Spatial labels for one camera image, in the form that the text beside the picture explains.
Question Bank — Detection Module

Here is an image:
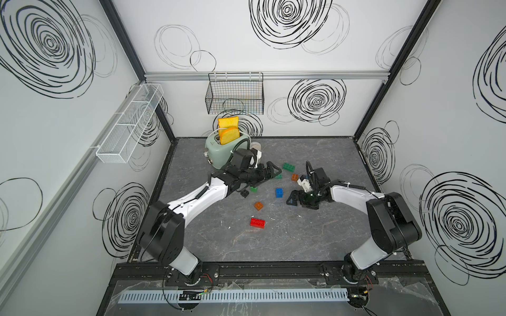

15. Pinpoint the black front rail frame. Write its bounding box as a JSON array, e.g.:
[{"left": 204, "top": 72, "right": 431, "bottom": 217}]
[{"left": 108, "top": 260, "right": 430, "bottom": 287}]

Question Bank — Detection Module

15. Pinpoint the rear yellow toast slice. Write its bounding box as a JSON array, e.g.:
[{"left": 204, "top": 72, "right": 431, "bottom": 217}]
[{"left": 218, "top": 116, "right": 239, "bottom": 129}]

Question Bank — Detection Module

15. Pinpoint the small orange lego brick front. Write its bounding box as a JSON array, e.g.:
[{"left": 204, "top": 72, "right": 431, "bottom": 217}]
[{"left": 254, "top": 202, "right": 264, "bottom": 211}]

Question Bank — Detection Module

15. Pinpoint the small black lego brick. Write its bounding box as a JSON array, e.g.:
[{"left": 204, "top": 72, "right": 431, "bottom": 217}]
[{"left": 240, "top": 189, "right": 249, "bottom": 198}]

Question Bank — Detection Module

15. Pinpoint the red long lego brick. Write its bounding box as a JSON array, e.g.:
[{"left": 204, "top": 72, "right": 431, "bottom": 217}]
[{"left": 250, "top": 218, "right": 266, "bottom": 229}]

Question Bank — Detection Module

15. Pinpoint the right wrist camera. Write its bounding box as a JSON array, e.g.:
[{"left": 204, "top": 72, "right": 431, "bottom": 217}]
[{"left": 297, "top": 175, "right": 313, "bottom": 193}]

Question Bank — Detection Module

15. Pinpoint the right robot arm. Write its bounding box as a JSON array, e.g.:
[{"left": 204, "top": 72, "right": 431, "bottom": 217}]
[{"left": 286, "top": 165, "right": 422, "bottom": 284}]

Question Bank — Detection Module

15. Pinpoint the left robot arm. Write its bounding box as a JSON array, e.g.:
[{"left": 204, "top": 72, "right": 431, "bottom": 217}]
[{"left": 136, "top": 149, "right": 282, "bottom": 283}]

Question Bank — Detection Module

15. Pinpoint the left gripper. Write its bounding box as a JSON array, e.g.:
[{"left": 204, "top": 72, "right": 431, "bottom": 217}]
[{"left": 239, "top": 162, "right": 281, "bottom": 188}]

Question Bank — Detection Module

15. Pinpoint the blue square lego brick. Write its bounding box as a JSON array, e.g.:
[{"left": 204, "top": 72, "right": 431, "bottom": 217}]
[{"left": 275, "top": 188, "right": 283, "bottom": 198}]

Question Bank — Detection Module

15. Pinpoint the black wire basket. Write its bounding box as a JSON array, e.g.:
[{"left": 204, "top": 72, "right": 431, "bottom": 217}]
[{"left": 205, "top": 72, "right": 265, "bottom": 115}]

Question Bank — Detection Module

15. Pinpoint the white slotted cable duct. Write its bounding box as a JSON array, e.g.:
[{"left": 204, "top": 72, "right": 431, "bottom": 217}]
[{"left": 118, "top": 288, "right": 349, "bottom": 304}]

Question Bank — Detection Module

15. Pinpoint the white mesh wall shelf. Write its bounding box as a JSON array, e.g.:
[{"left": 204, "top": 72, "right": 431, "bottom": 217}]
[{"left": 96, "top": 83, "right": 163, "bottom": 164}]

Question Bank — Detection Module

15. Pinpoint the mint green toaster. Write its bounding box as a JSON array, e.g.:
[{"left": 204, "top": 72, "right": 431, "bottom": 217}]
[{"left": 204, "top": 129, "right": 251, "bottom": 169}]

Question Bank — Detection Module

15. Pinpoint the front orange toast slice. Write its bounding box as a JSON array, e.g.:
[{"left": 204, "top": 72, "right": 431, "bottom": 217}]
[{"left": 219, "top": 127, "right": 241, "bottom": 146}]

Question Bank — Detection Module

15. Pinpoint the beige speckled cup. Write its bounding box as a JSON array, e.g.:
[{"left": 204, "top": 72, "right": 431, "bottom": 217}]
[{"left": 250, "top": 142, "right": 262, "bottom": 159}]

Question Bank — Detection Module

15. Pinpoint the dark green long lego brick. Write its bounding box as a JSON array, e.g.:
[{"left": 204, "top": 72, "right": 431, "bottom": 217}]
[{"left": 282, "top": 163, "right": 295, "bottom": 172}]

